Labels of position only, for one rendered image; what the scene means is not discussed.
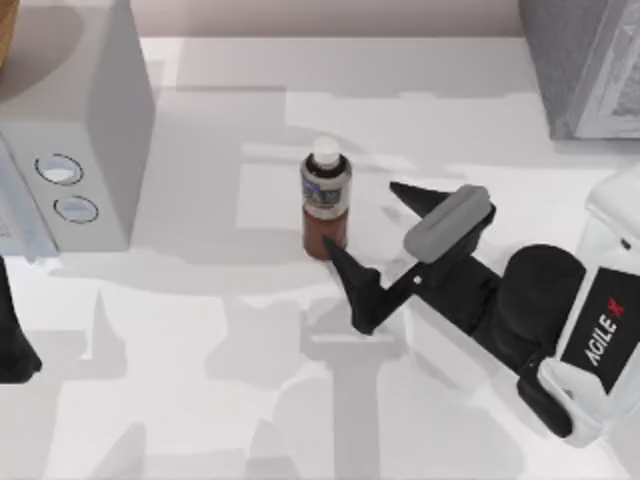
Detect pale grey rounded box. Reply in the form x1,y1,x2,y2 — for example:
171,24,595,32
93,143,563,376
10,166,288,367
402,184,492,264

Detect brown bottle with white cap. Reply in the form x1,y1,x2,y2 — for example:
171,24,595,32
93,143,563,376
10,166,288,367
299,135,354,263

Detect grey cabinet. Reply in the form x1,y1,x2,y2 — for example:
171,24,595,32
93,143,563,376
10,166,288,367
517,0,640,142

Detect small round microwave knob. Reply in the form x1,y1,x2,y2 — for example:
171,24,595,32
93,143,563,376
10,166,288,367
52,195,100,223

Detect pale microwave oven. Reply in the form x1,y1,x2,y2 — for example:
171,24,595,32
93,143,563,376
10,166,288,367
0,0,157,262

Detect large round microwave knob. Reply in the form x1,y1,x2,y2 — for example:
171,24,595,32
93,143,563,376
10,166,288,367
34,153,84,186

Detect wooden cupboard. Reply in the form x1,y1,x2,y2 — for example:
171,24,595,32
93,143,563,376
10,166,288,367
0,0,21,72

